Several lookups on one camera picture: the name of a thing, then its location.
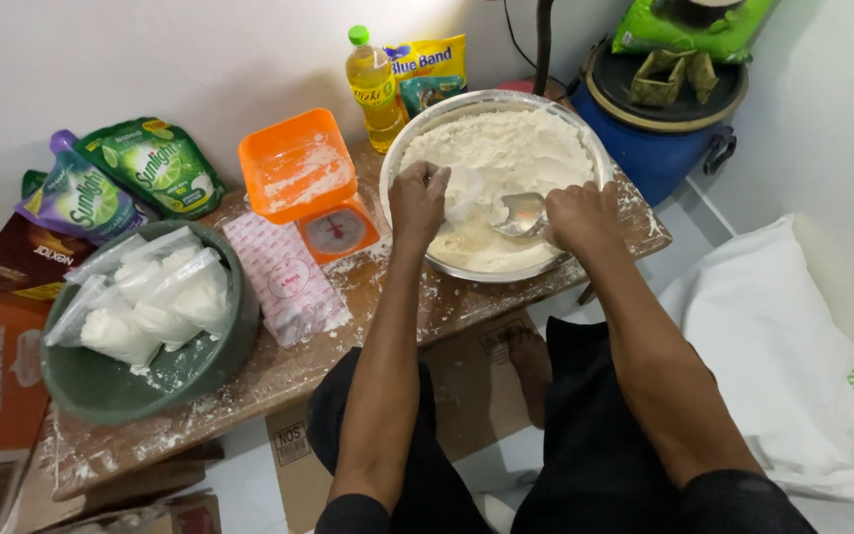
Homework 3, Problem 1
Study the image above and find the white pillow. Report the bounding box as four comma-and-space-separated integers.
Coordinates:
657, 215, 854, 513

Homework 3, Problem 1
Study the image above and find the orange scale tray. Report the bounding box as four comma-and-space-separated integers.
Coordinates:
238, 108, 359, 225

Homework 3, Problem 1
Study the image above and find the blue plastic barrel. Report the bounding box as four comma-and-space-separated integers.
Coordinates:
570, 78, 738, 207

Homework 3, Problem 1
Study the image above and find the orange kitchen scale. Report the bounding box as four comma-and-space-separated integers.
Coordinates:
295, 194, 382, 266

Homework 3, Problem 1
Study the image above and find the white flour heap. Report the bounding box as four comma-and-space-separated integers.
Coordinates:
399, 109, 597, 274

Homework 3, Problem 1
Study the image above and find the clear plastic bag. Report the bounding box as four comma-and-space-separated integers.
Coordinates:
442, 165, 507, 228

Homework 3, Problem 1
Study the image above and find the black pole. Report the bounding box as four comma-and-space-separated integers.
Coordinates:
533, 0, 555, 97

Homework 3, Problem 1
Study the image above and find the bright green bag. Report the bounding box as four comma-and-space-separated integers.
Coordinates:
612, 0, 778, 65

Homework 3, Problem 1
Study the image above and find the black cable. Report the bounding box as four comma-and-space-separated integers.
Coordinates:
503, 0, 539, 71

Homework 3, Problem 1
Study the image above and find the yellow margarine packet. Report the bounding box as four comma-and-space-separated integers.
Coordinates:
384, 34, 469, 120

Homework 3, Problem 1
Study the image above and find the pink print plastic bag pack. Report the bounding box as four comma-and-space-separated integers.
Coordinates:
222, 211, 354, 350

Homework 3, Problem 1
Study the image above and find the person's black clothing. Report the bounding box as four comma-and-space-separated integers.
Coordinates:
307, 317, 817, 534

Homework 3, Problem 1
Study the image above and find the brown cardboard box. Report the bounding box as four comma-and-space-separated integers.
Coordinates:
34, 444, 224, 534

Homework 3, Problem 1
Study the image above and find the large steel mixing bowl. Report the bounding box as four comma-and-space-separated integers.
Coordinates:
378, 89, 615, 284

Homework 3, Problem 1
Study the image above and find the black barrel lid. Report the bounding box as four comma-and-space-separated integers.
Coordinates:
584, 41, 749, 134

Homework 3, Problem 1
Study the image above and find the filled flour plastic bag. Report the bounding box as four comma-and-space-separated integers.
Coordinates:
43, 276, 163, 369
64, 226, 204, 286
112, 256, 176, 309
132, 248, 234, 352

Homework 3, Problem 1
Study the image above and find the person's right hand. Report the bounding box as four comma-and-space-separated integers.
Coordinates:
543, 181, 625, 259

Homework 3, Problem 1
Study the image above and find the green dish soap pouch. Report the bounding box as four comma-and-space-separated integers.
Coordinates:
73, 117, 228, 221

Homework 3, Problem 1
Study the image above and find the person's bare foot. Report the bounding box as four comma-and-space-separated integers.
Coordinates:
507, 326, 554, 430

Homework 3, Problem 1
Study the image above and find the brown snack packet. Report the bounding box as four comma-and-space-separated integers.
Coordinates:
0, 214, 98, 301

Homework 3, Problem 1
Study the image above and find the purple dish soap pouch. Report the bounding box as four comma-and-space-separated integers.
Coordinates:
15, 130, 160, 247

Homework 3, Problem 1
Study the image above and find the green plastic basin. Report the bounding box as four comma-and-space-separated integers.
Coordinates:
40, 220, 262, 426

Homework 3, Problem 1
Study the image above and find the yellow cooking oil bottle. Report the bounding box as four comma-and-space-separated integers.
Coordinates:
345, 25, 408, 155

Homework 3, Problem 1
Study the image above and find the person's left hand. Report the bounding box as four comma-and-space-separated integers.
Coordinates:
387, 160, 452, 251

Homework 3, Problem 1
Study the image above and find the metal spoon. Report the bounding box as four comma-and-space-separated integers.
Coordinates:
491, 192, 549, 239

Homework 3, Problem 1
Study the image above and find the folded olive paper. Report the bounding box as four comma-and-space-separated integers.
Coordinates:
629, 49, 720, 108

